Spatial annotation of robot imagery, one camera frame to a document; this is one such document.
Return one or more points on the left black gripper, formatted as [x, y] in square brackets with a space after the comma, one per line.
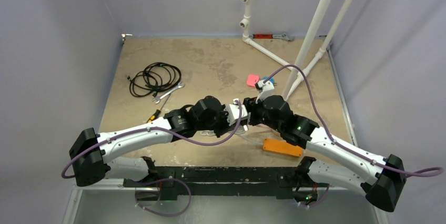
[225, 125]

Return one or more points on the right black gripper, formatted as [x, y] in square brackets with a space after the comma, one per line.
[251, 107]

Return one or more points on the pink plug adapter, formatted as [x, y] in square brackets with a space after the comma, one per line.
[252, 80]

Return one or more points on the blue plug adapter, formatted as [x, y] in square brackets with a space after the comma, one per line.
[270, 80]

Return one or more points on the orange power strip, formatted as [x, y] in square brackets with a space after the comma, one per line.
[281, 147]

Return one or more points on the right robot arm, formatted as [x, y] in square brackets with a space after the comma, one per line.
[380, 179]

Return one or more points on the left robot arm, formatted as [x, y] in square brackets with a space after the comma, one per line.
[95, 156]

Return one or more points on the black base beam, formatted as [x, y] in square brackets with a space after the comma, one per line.
[170, 182]

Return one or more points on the yellow black screwdriver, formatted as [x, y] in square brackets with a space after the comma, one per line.
[157, 113]

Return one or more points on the silver open-end wrench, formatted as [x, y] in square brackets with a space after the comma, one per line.
[157, 99]

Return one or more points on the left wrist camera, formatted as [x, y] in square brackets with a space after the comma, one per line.
[236, 111]

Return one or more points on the white pipe frame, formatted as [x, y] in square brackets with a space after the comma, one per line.
[309, 22]

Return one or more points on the red handled wrench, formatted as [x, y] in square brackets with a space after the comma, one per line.
[282, 36]

